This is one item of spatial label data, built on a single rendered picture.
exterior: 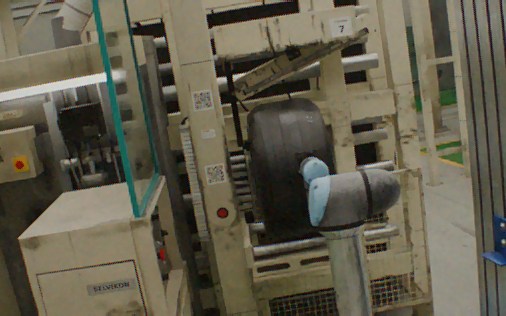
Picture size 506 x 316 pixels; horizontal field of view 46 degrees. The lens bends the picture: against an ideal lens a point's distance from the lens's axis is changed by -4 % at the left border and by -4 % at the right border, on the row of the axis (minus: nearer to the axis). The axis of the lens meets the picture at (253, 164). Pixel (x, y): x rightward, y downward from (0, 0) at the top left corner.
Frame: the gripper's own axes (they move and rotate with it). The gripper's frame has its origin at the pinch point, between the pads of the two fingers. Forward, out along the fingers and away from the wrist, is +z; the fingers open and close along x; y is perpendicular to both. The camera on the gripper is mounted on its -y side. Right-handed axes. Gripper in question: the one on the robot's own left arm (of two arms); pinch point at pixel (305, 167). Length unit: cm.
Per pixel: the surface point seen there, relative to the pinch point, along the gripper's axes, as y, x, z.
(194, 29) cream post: 57, 31, 14
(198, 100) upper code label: 30.0, 34.4, 16.8
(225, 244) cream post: -28.1, 34.0, 22.6
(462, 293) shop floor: -111, -97, 132
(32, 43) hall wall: 187, 359, 862
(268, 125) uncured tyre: 16.5, 10.1, 9.2
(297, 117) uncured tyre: 17.7, -1.1, 10.4
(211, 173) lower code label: 1.3, 34.4, 19.6
